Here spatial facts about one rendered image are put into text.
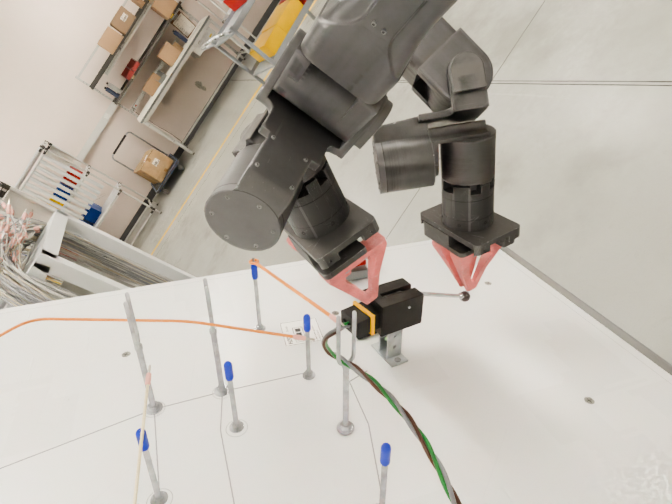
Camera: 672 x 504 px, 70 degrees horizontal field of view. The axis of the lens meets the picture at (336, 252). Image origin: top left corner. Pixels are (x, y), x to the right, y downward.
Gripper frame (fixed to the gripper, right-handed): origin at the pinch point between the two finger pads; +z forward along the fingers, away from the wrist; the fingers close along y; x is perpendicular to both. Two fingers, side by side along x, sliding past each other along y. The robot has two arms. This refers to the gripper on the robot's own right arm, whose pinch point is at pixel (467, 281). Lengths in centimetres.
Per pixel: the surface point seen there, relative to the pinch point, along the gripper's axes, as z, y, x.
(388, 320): -2.4, 2.2, -13.2
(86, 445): -0.8, -2.6, -45.6
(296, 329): 3.5, -9.6, -20.4
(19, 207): 70, -300, -96
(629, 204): 52, -49, 115
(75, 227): 10, -86, -48
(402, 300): -4.1, 2.1, -11.1
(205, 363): 1.5, -8.8, -32.5
